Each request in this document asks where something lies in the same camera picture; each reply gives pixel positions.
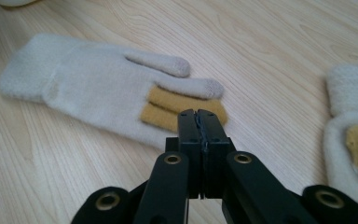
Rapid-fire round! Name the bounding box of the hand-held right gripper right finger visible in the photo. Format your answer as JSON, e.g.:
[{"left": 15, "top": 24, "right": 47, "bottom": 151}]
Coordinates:
[{"left": 197, "top": 108, "right": 235, "bottom": 200}]

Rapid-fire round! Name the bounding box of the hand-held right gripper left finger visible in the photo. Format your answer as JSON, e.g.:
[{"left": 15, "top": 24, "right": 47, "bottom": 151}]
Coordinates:
[{"left": 166, "top": 108, "right": 204, "bottom": 200}]

